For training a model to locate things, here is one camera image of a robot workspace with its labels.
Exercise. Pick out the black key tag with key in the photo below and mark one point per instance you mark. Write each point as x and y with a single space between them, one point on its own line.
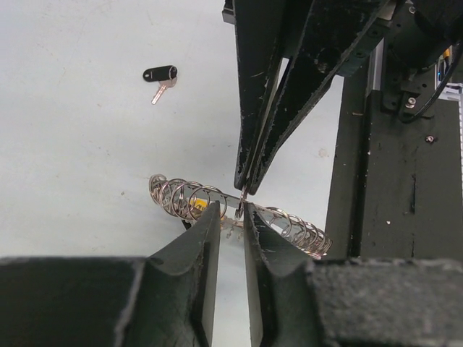
166 76

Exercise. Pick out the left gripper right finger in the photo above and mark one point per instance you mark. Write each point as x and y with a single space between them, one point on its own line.
281 300

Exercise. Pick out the yellow key tag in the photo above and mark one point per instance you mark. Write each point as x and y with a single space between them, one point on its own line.
200 205

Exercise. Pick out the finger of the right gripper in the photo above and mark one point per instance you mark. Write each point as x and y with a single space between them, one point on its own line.
330 32
258 42

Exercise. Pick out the silver keys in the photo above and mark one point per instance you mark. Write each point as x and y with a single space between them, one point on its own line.
232 227

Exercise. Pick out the large silver keyring holder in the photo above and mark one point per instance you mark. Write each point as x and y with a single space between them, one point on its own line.
176 197

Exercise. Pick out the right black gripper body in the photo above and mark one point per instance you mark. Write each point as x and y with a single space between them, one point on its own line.
396 185

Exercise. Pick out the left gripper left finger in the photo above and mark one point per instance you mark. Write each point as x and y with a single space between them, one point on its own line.
171 300

